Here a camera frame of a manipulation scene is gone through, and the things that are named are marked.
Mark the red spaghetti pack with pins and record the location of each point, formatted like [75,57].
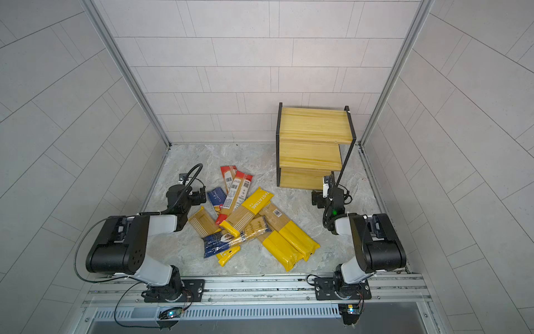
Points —
[228,173]
[237,193]

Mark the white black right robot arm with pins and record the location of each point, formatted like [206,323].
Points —
[376,245]

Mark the red spaghetti pack top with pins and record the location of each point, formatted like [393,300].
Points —
[237,193]

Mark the yellow pasta pack wholewheat spaghetti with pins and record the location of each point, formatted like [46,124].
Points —
[236,222]

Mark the red spaghetti pack rear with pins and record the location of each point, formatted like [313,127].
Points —
[228,173]

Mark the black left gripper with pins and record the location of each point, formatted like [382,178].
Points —
[197,197]

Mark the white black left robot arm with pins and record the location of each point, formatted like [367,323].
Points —
[119,250]

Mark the left circuit board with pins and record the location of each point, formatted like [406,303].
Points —
[171,314]

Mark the blue clear spaghetti pack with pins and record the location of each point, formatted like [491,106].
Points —
[220,242]

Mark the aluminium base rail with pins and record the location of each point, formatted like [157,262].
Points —
[289,289]

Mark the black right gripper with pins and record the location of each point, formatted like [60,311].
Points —
[319,198]

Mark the wooden shelf black metal frame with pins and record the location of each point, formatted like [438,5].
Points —
[312,144]

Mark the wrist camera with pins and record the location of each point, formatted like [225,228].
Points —
[328,185]
[183,179]

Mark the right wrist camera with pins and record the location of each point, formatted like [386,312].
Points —
[328,185]

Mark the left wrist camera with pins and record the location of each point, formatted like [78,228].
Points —
[183,179]

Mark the dark blue pasta box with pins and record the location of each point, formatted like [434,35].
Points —
[217,197]

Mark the yellow pastatime pasta pack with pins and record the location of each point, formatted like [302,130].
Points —
[205,226]

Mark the yellow kraft pasta pack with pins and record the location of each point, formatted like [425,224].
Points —
[290,231]
[286,254]

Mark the right circuit board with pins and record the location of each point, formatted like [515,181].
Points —
[350,313]

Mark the circuit board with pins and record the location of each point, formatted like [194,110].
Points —
[171,314]
[350,313]

